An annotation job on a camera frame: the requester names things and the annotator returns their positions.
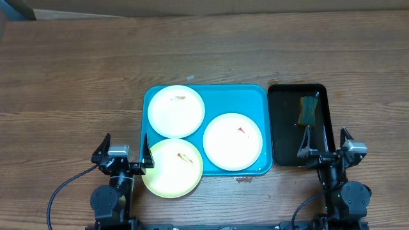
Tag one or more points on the yellow green sponge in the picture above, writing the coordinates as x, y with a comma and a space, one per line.
307, 115

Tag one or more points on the black rectangular water tray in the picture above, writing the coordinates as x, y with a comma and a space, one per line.
287, 134

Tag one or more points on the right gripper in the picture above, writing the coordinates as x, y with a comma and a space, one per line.
328, 154

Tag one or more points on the yellow plate with stain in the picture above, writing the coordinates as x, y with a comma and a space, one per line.
178, 168

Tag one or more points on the small clear tape scrap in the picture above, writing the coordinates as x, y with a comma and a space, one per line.
190, 78

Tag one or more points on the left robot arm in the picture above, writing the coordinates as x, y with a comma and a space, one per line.
112, 203

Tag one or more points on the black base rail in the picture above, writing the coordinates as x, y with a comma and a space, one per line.
286, 225

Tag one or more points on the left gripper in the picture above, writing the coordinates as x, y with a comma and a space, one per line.
140, 168

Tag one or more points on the teal plastic tray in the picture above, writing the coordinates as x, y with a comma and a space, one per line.
249, 100

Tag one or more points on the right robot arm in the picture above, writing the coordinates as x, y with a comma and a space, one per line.
345, 201

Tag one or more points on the white plate upper left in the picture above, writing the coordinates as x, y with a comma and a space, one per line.
176, 111

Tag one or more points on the white plate with red stain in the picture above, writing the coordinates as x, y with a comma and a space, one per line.
232, 142

